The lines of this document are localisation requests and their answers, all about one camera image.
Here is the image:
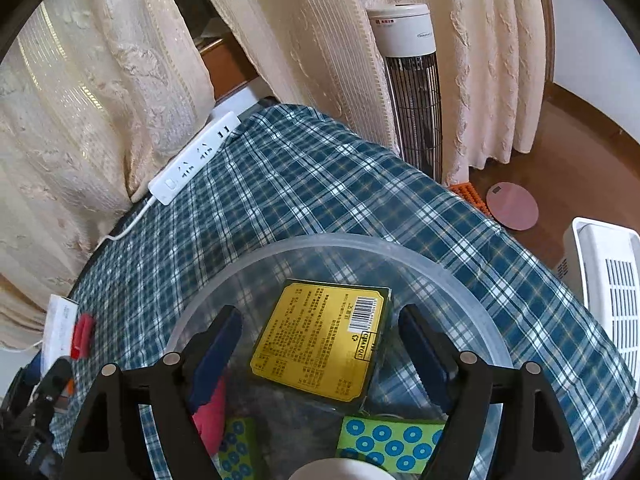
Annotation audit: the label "white power cable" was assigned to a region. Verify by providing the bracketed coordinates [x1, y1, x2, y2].
[92, 194, 158, 254]

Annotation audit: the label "cream curtain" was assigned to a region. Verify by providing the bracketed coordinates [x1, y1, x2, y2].
[212, 0, 546, 183]
[1, 0, 215, 349]

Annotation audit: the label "green block blue circles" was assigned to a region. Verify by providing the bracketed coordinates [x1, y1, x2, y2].
[336, 416, 444, 474]

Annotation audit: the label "orange massage mat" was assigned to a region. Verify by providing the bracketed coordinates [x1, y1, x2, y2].
[449, 182, 491, 218]

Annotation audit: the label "white blue medicine box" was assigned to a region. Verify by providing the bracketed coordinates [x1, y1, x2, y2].
[40, 295, 78, 376]

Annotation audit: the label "red building brick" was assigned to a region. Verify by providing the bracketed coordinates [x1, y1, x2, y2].
[70, 313, 96, 360]

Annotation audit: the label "blue plaid cloth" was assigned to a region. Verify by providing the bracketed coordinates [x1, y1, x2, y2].
[53, 104, 638, 472]

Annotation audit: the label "white tower heater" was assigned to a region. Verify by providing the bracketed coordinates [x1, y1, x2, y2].
[367, 3, 442, 182]

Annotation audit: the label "pink round scale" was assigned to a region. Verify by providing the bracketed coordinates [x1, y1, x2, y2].
[486, 182, 539, 232]

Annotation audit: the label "yellow green tin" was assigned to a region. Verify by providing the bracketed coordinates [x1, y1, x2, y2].
[248, 278, 392, 411]

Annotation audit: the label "clear plastic bowl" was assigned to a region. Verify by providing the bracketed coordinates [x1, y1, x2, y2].
[165, 233, 512, 479]

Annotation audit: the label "pink round compact case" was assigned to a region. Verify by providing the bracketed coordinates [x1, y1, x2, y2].
[290, 458, 394, 480]

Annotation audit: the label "white power strip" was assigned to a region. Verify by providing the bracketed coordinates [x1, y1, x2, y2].
[149, 112, 240, 206]

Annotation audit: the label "right cream curtain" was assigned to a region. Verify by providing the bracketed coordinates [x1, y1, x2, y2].
[212, 0, 546, 183]

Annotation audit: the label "white plastic basket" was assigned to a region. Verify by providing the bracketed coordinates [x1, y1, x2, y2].
[553, 216, 640, 480]

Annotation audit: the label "left cream curtain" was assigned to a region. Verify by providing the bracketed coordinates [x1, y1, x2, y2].
[1, 0, 215, 349]

